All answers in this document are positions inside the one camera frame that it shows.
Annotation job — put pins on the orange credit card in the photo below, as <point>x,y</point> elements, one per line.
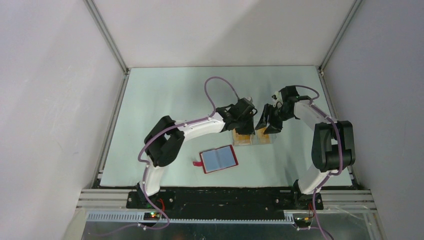
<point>262,137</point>
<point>242,139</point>

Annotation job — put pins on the left aluminium frame post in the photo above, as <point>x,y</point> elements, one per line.
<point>106,34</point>

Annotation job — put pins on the aluminium frame post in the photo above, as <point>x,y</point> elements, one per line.
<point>106,34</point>
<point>340,33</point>

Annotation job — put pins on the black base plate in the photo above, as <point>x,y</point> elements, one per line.
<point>172,198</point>

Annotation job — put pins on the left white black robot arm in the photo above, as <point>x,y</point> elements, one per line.
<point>163,143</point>

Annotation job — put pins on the grey slotted cable duct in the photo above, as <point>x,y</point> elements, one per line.
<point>142,217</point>

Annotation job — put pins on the right aluminium frame post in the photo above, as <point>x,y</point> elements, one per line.
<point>340,33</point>

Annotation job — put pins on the aluminium front rail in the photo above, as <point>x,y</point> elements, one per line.
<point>347,201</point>

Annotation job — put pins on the red leather card holder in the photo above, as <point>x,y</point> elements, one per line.
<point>217,159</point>

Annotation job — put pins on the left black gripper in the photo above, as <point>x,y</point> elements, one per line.
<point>250,128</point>

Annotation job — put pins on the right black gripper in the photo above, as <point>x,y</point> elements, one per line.
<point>274,127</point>

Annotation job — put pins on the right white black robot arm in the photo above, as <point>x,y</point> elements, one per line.
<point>333,145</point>

